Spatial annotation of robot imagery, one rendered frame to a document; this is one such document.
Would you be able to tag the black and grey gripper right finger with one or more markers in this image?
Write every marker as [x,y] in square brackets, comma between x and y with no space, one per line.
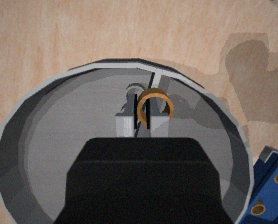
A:
[157,122]

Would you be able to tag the blue crate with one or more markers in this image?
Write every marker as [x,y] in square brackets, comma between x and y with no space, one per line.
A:
[265,189]

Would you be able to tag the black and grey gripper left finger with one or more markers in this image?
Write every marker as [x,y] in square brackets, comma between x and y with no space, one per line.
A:
[126,122]

